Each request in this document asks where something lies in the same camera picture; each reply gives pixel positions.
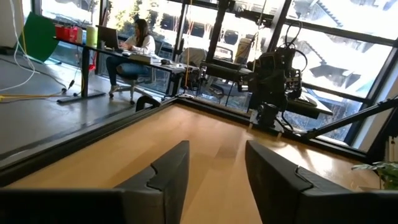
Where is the yellow-green cylinder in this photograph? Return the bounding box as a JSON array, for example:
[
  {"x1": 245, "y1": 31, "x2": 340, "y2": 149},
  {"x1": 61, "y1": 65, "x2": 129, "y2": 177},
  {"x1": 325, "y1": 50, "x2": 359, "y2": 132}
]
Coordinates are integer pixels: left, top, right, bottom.
[{"x1": 86, "y1": 25, "x2": 99, "y2": 47}]

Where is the green board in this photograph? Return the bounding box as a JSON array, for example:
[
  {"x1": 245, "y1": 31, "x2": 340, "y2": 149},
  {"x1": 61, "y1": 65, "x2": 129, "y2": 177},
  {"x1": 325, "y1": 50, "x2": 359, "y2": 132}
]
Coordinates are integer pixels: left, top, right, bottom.
[{"x1": 17, "y1": 12, "x2": 60, "y2": 63}]

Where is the green artificial plant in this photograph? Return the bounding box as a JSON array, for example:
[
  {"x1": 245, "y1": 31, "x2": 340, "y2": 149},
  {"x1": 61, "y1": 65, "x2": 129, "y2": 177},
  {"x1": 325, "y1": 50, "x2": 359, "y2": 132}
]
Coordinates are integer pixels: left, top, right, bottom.
[{"x1": 351, "y1": 161, "x2": 398, "y2": 191}]

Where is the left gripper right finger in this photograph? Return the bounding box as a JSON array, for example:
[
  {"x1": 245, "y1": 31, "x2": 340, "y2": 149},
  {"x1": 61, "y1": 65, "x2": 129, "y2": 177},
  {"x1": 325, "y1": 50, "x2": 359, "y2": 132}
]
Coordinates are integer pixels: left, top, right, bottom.
[{"x1": 244, "y1": 139, "x2": 398, "y2": 224}]

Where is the white hanging cable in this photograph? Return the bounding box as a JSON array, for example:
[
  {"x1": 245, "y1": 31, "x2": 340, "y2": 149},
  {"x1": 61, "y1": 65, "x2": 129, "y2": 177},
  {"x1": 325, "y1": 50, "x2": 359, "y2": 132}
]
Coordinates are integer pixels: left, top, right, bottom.
[{"x1": 0, "y1": 0, "x2": 41, "y2": 93}]

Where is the beige cylinder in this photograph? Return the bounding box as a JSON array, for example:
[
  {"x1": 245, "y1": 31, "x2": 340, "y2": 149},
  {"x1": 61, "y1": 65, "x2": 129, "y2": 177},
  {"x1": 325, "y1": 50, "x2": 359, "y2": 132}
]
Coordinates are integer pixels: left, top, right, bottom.
[{"x1": 234, "y1": 37, "x2": 252, "y2": 65}]

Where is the person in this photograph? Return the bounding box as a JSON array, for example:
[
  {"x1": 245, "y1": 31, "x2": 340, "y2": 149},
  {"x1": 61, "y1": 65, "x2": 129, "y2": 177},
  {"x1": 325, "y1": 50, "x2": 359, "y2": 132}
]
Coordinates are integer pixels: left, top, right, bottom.
[{"x1": 105, "y1": 18, "x2": 156, "y2": 96}]

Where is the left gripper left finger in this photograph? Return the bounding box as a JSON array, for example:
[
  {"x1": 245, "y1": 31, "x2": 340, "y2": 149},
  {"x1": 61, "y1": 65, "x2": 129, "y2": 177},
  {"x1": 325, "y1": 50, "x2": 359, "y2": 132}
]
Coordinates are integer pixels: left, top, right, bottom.
[{"x1": 0, "y1": 140, "x2": 190, "y2": 224}]

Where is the office chair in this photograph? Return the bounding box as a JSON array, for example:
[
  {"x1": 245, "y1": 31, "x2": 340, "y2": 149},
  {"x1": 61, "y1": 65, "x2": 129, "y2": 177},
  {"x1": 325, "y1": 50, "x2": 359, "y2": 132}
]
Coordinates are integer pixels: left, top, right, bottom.
[{"x1": 108, "y1": 73, "x2": 156, "y2": 105}]

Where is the black long desk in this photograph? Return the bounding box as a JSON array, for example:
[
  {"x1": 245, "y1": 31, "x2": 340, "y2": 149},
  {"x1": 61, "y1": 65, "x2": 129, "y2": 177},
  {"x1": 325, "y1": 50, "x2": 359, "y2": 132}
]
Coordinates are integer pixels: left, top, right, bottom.
[{"x1": 54, "y1": 35, "x2": 200, "y2": 105}]

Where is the red box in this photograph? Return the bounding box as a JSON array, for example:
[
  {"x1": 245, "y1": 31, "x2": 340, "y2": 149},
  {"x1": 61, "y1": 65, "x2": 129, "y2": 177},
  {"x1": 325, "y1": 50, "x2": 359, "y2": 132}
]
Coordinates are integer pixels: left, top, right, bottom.
[{"x1": 55, "y1": 24, "x2": 78, "y2": 44}]

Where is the black frame clamp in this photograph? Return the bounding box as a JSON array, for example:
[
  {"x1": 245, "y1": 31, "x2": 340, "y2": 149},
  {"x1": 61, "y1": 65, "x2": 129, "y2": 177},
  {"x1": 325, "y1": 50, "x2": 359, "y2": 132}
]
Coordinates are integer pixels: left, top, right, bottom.
[{"x1": 136, "y1": 95, "x2": 161, "y2": 112}]

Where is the yellow floor cable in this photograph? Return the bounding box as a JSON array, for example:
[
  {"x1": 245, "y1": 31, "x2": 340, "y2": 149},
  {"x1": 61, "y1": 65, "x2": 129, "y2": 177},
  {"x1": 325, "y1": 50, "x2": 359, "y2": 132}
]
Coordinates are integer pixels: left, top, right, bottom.
[{"x1": 0, "y1": 92, "x2": 65, "y2": 103}]

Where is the black aluminium table frame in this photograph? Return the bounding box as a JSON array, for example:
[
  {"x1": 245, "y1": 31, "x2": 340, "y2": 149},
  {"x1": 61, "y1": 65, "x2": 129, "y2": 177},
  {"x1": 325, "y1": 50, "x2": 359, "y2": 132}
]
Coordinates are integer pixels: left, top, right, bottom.
[{"x1": 0, "y1": 95, "x2": 398, "y2": 187}]

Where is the black laptop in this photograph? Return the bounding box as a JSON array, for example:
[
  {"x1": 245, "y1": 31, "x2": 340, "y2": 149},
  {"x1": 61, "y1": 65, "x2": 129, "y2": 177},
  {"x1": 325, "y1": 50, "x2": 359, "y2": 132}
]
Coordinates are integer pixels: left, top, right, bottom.
[{"x1": 96, "y1": 25, "x2": 121, "y2": 50}]

